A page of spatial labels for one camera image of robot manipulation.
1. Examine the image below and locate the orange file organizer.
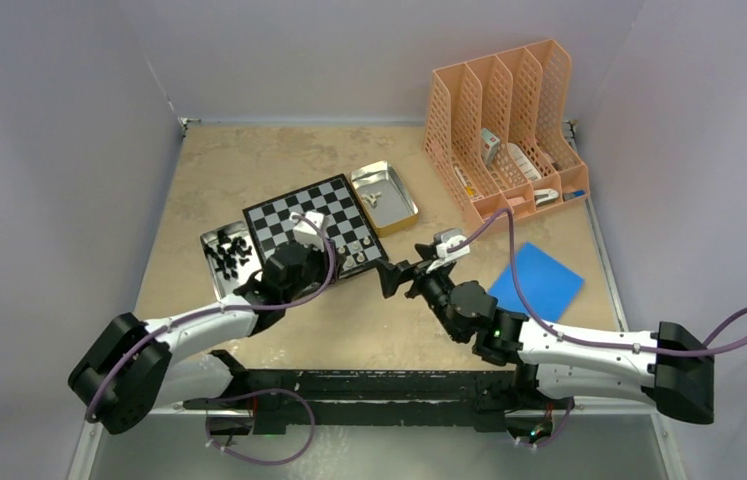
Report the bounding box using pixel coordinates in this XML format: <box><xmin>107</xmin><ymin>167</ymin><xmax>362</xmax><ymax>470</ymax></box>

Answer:
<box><xmin>422</xmin><ymin>39</ymin><xmax>591</xmax><ymax>229</ymax></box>

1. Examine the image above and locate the yellow tray of white pieces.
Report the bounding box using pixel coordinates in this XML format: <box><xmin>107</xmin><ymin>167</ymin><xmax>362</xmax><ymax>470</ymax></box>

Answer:
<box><xmin>350</xmin><ymin>161</ymin><xmax>419</xmax><ymax>237</ymax></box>

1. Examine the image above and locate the white stapler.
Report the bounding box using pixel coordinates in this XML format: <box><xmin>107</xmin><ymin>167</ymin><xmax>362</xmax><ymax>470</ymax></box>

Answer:
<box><xmin>534</xmin><ymin>188</ymin><xmax>560</xmax><ymax>208</ymax></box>

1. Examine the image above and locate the black base bar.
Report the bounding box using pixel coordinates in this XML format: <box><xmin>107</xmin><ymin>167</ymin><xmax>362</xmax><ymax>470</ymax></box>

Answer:
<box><xmin>183</xmin><ymin>350</ymin><xmax>574</xmax><ymax>435</ymax></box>

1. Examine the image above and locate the blue flat sheet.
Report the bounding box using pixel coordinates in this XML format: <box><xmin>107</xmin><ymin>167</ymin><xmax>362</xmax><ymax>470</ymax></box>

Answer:
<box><xmin>488</xmin><ymin>243</ymin><xmax>584</xmax><ymax>323</ymax></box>

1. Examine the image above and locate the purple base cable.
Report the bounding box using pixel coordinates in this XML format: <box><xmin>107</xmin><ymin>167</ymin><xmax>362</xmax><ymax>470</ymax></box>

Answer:
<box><xmin>205</xmin><ymin>387</ymin><xmax>317</xmax><ymax>466</ymax></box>

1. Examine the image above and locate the silver tray of black pieces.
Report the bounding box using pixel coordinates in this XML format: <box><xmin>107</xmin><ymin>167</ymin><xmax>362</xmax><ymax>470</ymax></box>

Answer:
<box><xmin>199</xmin><ymin>221</ymin><xmax>262</xmax><ymax>300</ymax></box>

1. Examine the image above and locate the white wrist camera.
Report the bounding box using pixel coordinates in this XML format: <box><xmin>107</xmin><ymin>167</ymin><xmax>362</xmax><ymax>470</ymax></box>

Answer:
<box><xmin>289</xmin><ymin>211</ymin><xmax>329</xmax><ymax>251</ymax></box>
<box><xmin>427</xmin><ymin>228</ymin><xmax>470</xmax><ymax>272</ymax></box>

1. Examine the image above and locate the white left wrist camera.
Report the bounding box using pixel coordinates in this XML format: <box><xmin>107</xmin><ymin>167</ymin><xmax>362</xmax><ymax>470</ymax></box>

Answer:
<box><xmin>289</xmin><ymin>211</ymin><xmax>329</xmax><ymax>251</ymax></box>

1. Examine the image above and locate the black and white chessboard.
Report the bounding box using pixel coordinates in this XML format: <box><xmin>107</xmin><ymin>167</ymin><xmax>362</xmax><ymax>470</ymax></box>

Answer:
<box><xmin>242</xmin><ymin>174</ymin><xmax>388</xmax><ymax>280</ymax></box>

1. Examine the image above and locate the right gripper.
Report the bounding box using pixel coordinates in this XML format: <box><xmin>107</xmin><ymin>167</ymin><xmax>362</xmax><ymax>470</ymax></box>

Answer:
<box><xmin>374</xmin><ymin>244</ymin><xmax>464</xmax><ymax>343</ymax></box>

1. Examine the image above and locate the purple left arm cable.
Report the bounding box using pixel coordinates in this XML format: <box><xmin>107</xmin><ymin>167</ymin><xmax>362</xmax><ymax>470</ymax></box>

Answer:
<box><xmin>84</xmin><ymin>213</ymin><xmax>338</xmax><ymax>425</ymax></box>

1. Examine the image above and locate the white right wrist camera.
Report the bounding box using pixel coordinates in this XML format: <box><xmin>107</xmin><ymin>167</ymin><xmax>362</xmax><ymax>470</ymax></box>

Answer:
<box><xmin>427</xmin><ymin>228</ymin><xmax>470</xmax><ymax>272</ymax></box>

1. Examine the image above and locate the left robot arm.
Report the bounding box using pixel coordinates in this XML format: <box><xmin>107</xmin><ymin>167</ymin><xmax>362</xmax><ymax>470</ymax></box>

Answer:
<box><xmin>68</xmin><ymin>241</ymin><xmax>340</xmax><ymax>434</ymax></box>

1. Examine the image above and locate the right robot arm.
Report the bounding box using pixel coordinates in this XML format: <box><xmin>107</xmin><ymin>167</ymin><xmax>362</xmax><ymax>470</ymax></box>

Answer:
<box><xmin>374</xmin><ymin>244</ymin><xmax>715</xmax><ymax>425</ymax></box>

